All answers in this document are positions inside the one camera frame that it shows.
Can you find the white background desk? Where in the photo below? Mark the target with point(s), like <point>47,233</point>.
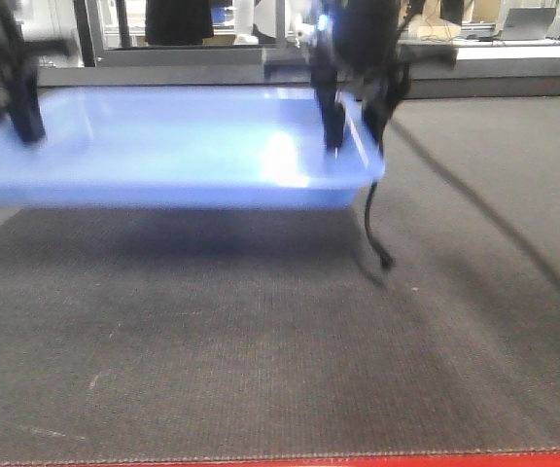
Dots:
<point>477,50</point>

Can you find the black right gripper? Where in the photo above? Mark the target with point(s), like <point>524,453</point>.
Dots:
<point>360,39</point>

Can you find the dark grey table mat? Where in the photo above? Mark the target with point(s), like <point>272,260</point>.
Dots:
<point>155,335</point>

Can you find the person in black clothes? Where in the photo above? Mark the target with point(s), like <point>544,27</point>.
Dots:
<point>178,22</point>

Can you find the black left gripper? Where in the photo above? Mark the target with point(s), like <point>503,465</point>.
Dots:
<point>19,74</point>

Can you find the blue plastic tray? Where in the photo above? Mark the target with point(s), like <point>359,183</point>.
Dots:
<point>187,147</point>

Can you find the grey laptop on desk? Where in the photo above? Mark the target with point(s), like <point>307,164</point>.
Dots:
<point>526,24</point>

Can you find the cardboard box background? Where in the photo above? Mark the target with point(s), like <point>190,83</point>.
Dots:
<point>445,32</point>

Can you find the black metal frame rack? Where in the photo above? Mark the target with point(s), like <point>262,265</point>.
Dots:
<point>246,33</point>

